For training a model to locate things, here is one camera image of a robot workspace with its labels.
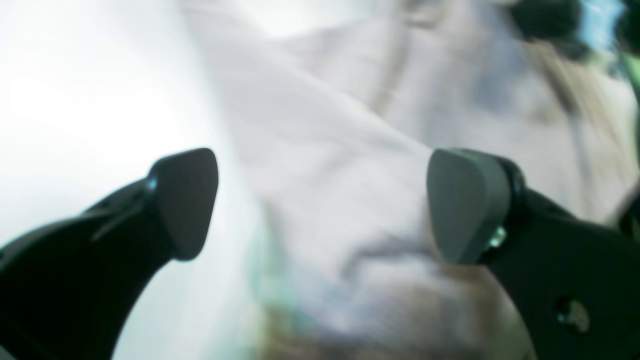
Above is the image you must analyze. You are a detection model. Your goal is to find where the mauve pink t-shirt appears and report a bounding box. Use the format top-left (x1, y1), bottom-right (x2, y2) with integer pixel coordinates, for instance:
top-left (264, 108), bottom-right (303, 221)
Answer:
top-left (179, 0), bottom-right (639, 360)

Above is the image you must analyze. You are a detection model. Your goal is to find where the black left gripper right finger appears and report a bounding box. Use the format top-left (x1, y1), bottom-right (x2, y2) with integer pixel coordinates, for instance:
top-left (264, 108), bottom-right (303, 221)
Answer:
top-left (426, 148), bottom-right (640, 360)

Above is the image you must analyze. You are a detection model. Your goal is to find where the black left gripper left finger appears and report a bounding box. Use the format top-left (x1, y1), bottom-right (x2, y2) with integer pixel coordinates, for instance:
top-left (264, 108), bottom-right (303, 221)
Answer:
top-left (0, 148), bottom-right (218, 360)

